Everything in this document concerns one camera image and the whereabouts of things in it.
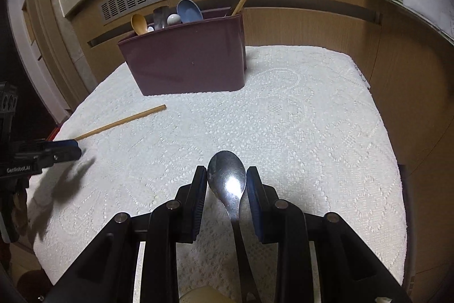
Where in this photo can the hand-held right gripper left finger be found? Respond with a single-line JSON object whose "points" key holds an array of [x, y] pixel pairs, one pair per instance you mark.
{"points": [[202, 196]]}

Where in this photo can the white lace tablecloth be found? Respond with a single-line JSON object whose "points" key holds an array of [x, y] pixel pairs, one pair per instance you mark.
{"points": [[301, 146]]}

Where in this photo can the white round-ended utensil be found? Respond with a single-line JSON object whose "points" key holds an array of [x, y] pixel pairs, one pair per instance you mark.
{"points": [[173, 19]]}

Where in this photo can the blue ceramic spoon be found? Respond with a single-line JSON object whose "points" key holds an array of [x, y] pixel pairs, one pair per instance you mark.
{"points": [[189, 10]]}

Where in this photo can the maroon plastic utensil container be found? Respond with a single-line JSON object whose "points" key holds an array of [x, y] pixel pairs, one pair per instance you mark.
{"points": [[184, 58]]}

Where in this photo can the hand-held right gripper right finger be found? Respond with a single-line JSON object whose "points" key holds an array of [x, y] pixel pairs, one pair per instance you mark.
{"points": [[252, 203]]}

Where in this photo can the white shelf unit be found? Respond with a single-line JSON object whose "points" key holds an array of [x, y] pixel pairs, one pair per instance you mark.
{"points": [[17, 22]]}

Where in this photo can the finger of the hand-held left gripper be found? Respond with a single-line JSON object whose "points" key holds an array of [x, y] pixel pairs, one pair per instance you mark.
{"points": [[65, 145], [64, 157]]}

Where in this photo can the wooden spoon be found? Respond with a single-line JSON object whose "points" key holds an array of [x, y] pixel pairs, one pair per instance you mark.
{"points": [[139, 23]]}

